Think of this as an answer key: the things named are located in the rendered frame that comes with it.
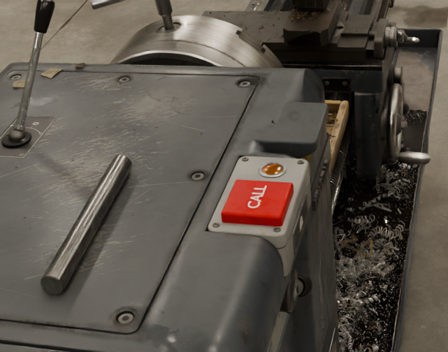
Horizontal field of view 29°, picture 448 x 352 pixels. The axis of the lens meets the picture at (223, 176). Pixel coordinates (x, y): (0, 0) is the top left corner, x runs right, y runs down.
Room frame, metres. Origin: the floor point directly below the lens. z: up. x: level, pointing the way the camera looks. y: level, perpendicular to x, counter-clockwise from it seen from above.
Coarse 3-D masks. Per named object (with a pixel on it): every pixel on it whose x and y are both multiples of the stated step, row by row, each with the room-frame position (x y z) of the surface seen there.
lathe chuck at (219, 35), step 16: (176, 16) 1.25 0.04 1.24; (192, 16) 1.24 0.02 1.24; (144, 32) 1.23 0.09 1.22; (160, 32) 1.20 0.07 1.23; (176, 32) 1.19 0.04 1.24; (192, 32) 1.18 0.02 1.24; (208, 32) 1.19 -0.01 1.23; (224, 32) 1.19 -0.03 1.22; (240, 32) 1.21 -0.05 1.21; (128, 48) 1.19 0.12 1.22; (224, 48) 1.15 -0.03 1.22; (240, 48) 1.17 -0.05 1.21; (256, 64) 1.15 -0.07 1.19; (272, 64) 1.18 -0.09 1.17
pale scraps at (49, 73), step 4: (76, 64) 1.08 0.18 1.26; (80, 64) 1.08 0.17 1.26; (84, 64) 1.08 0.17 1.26; (52, 68) 1.08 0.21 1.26; (56, 68) 1.07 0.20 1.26; (44, 72) 1.07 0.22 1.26; (48, 72) 1.07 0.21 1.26; (52, 72) 1.06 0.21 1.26; (56, 72) 1.06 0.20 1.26; (44, 76) 1.05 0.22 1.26; (48, 76) 1.05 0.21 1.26; (52, 76) 1.05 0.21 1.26; (24, 80) 1.05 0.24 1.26; (16, 84) 1.04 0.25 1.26; (20, 84) 1.04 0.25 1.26
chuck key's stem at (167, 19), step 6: (156, 0) 1.21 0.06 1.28; (162, 0) 1.20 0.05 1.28; (168, 0) 1.21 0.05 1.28; (156, 6) 1.21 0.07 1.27; (162, 6) 1.20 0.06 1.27; (168, 6) 1.20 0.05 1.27; (162, 12) 1.20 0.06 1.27; (168, 12) 1.20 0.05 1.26; (162, 18) 1.21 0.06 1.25; (168, 18) 1.21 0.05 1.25; (168, 24) 1.20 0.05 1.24; (168, 30) 1.20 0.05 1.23
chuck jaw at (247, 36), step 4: (244, 28) 1.26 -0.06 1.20; (244, 32) 1.25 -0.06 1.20; (248, 32) 1.26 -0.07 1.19; (240, 36) 1.21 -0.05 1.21; (244, 36) 1.21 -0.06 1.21; (248, 36) 1.22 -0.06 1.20; (252, 36) 1.25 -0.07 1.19; (244, 40) 1.20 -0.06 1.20; (248, 40) 1.21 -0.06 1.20; (252, 40) 1.21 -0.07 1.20; (256, 40) 1.25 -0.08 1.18; (260, 40) 1.25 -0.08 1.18; (252, 44) 1.20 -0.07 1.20; (256, 44) 1.21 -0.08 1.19; (260, 44) 1.24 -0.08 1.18; (256, 48) 1.20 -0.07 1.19; (260, 48) 1.20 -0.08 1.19
